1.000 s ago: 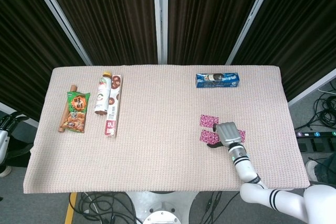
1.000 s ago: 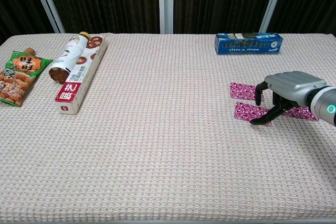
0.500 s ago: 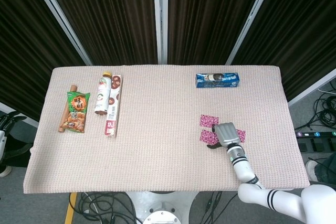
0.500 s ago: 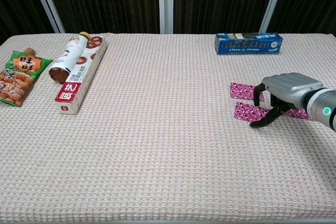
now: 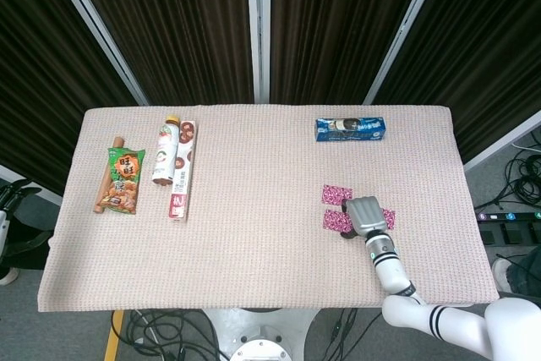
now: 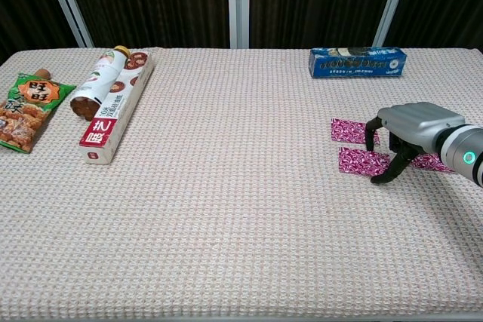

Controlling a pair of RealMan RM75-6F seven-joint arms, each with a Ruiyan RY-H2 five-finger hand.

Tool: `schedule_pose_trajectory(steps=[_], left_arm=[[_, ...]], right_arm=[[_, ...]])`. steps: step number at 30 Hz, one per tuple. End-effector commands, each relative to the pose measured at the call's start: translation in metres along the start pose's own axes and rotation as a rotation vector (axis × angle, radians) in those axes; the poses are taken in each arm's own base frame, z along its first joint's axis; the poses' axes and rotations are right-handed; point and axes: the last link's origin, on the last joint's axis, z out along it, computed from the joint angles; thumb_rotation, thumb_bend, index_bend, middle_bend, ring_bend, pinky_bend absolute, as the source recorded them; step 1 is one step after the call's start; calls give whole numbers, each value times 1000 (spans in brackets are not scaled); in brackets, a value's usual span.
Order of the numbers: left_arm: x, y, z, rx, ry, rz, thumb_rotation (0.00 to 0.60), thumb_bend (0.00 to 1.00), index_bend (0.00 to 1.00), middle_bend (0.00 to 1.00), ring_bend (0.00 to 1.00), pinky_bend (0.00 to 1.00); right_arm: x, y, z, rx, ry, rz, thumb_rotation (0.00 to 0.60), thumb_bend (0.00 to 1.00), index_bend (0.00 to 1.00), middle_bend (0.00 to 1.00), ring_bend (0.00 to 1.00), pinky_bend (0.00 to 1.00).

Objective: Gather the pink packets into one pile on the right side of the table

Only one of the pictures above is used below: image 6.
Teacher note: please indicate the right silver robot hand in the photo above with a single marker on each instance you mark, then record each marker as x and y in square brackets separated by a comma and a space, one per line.
[419, 124]

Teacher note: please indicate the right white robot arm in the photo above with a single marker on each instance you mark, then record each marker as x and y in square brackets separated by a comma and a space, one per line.
[468, 158]

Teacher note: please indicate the blue cookie box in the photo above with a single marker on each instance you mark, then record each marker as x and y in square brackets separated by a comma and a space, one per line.
[358, 67]

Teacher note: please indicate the beige woven tablecloth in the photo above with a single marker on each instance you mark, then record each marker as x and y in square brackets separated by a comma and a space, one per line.
[241, 205]

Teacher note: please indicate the long white red box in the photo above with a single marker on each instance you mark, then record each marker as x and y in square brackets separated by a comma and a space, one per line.
[113, 126]

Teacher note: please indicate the white drink bottle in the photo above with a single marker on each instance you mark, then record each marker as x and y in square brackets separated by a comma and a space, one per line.
[100, 80]

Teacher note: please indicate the green snack bag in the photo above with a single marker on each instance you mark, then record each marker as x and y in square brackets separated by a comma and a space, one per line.
[26, 111]

